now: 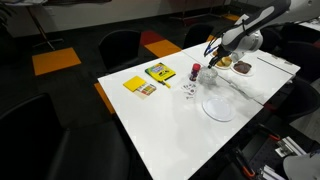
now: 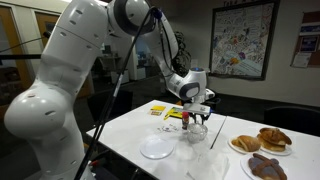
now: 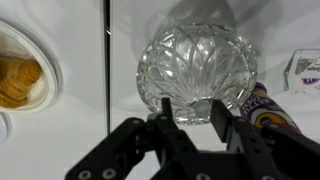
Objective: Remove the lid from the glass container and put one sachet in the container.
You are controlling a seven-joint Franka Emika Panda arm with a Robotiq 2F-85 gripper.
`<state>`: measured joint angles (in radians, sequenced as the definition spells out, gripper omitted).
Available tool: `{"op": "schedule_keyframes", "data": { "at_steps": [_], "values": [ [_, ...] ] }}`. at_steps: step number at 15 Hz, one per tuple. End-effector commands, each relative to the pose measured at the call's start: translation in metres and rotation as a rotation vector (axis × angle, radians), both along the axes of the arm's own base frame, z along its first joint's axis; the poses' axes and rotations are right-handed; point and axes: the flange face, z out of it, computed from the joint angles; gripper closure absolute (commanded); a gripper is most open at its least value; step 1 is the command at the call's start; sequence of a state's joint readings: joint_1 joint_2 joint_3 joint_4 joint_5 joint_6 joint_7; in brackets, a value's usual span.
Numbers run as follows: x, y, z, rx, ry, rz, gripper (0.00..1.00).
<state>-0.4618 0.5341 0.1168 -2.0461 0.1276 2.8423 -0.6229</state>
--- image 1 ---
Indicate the cut glass container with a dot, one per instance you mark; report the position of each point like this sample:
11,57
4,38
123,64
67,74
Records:
208,80

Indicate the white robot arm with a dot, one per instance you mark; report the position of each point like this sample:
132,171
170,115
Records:
245,38

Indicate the yellow sticky note pad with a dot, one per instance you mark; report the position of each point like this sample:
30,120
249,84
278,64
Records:
134,83

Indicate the white paper sachet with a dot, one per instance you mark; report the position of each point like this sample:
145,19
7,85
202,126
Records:
184,86

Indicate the grey rounded object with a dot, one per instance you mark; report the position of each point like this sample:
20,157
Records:
301,166

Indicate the white plate with brownie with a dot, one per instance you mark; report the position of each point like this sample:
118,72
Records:
243,75

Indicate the grey pole stand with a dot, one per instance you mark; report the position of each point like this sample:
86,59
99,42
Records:
40,30

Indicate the golden croissant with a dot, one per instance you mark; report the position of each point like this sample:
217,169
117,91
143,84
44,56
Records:
220,62

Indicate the silver metal bracket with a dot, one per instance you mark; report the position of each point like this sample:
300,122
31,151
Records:
288,146

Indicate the white Cafe Delight sachet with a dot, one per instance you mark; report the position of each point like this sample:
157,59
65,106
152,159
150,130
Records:
193,86
190,97

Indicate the pale bread slice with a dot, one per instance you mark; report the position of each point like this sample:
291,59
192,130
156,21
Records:
227,60

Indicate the white plate with bread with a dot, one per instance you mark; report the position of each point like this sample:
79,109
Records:
223,68

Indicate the black office chair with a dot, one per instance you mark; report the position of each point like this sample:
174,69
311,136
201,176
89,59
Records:
50,143
120,50
300,56
296,100
271,40
196,35

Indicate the empty white plate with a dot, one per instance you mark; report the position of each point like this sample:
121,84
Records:
218,108

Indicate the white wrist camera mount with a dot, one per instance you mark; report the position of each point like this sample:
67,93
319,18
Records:
237,56

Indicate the white paper napkin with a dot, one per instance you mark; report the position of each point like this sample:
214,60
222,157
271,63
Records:
245,88

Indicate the white sachet red-blue logo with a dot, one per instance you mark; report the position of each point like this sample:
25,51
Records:
191,90

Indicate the yellow green crayon box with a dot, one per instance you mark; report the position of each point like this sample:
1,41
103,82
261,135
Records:
160,71

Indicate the beige multicolour crayon pack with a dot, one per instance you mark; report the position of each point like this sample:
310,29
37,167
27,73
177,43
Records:
146,90

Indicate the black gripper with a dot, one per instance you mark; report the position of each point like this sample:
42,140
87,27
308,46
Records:
226,52

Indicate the brown glazed pastry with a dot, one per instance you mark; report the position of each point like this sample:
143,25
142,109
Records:
215,53

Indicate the yellow marker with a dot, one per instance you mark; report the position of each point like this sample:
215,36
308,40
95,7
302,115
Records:
165,84

